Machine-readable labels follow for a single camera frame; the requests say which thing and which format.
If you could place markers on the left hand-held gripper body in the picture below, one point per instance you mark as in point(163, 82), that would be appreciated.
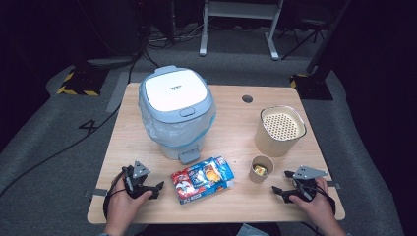
point(139, 170)

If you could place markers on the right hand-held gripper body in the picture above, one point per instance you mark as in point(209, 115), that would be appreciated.
point(308, 173)

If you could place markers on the red snack packet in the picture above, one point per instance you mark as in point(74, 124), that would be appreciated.
point(182, 185)

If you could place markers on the food scraps clump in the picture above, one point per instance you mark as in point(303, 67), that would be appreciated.
point(260, 169)

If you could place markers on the brown paper cup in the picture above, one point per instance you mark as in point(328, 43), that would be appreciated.
point(257, 178)

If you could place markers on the beige strainer container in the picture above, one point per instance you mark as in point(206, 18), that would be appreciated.
point(272, 144)

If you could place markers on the blue snack packet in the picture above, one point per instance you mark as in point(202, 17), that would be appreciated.
point(213, 173)

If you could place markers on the blue and white pedal bin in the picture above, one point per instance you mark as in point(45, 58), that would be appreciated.
point(177, 90)

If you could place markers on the person's right hand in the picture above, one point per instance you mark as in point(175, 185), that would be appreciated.
point(319, 206)

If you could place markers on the person's left hand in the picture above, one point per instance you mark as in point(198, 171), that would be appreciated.
point(121, 209)

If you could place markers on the clear plastic bin liner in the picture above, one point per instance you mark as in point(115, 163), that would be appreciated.
point(177, 131)

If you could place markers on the grey floor tape strip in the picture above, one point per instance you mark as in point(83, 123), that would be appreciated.
point(116, 93)

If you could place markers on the black striped stand base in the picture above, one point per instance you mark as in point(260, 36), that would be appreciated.
point(83, 82)
point(313, 87)

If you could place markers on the dark slanted stand pole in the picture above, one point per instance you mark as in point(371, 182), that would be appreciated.
point(327, 39)

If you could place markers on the black tripod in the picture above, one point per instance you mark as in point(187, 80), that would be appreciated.
point(309, 29)

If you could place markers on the white desk frame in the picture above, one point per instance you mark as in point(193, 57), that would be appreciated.
point(241, 10)

